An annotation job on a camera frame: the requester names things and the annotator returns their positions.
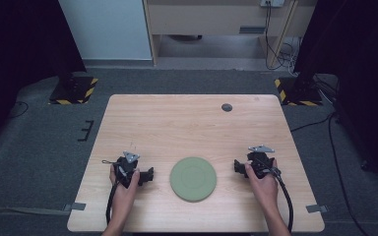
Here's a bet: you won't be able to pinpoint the black hanging cable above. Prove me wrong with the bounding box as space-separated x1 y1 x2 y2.
264 1 288 71

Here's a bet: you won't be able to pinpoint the dark curtain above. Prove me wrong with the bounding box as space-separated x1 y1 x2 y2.
0 0 87 155
293 0 378 198

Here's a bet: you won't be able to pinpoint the grey tape piece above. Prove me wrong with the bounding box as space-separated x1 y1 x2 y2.
62 202 88 212
305 204 329 214

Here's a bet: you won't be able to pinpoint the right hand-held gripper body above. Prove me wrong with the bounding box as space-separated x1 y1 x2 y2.
246 145 276 180

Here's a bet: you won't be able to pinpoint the grey floor strip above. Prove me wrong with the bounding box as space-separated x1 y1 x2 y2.
0 206 72 217

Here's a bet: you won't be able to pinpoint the white tangled cables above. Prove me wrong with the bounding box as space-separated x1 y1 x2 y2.
280 36 301 75

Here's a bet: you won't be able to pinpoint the thin black floor cable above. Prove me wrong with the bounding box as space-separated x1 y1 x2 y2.
8 100 30 120

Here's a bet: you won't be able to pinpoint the person's left hand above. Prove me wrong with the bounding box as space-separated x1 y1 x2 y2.
108 163 142 209

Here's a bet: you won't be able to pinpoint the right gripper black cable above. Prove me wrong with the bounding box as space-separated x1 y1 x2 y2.
268 165 294 233

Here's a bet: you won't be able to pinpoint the black yellow striped stand base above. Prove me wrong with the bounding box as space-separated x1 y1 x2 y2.
47 76 99 106
274 77 324 107

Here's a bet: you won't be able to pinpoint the grey wall socket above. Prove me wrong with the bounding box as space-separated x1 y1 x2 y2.
260 0 284 8

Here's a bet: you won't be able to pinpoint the person's right hand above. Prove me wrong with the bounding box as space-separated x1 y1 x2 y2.
244 158 279 209

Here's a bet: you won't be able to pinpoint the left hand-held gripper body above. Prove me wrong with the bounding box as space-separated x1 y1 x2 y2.
112 150 142 190

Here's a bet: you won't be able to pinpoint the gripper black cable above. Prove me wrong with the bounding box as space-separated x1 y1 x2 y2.
268 165 294 233
105 180 119 226

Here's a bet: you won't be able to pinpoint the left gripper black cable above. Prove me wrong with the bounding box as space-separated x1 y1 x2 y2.
105 180 119 226

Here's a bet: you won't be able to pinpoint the white panel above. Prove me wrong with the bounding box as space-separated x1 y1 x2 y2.
58 0 154 61

